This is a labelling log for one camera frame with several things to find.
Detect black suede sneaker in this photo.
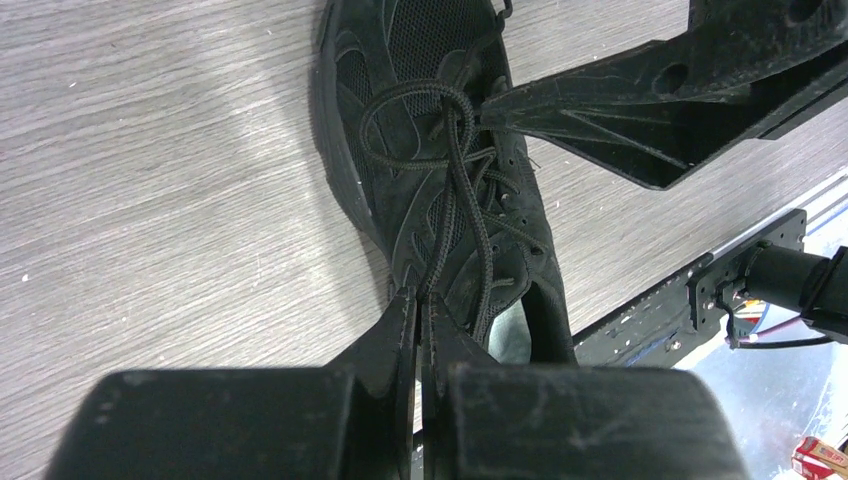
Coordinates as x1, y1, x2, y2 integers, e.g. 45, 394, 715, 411
314, 1, 576, 364

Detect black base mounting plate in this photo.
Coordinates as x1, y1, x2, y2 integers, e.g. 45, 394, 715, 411
575, 209, 807, 368

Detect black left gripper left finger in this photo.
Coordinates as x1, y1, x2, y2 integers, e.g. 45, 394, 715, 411
46, 288, 417, 479

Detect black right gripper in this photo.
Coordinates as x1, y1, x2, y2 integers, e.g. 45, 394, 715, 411
480, 1, 847, 190

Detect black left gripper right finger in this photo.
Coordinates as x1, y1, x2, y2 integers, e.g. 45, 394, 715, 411
421, 295, 748, 479

